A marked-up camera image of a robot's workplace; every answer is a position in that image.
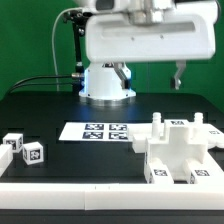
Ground black camera on stand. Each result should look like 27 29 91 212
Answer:
63 9 89 77

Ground white left border rail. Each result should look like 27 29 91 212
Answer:
0 144 13 177

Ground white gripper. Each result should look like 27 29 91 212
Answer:
84 0 217 90

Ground white border rail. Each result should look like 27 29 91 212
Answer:
0 183 224 210
0 144 13 177
204 152 224 185

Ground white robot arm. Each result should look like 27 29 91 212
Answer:
74 0 219 106

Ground white thin cable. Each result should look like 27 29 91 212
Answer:
50 7 78 92

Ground black cables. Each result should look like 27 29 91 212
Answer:
5 73 84 95

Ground white block chair part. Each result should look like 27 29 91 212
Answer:
132 134 152 153

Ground white front border rail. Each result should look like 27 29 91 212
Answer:
0 183 224 210

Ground white chair back frame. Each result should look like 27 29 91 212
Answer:
125 121 224 149

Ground white right border rail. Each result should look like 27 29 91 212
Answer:
204 152 224 185

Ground white marker sheet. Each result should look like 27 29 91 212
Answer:
59 122 128 142

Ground white tagged cube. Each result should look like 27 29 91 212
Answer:
3 133 23 153
23 142 44 165

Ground white chair seat with pegs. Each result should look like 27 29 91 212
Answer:
144 112 208 181

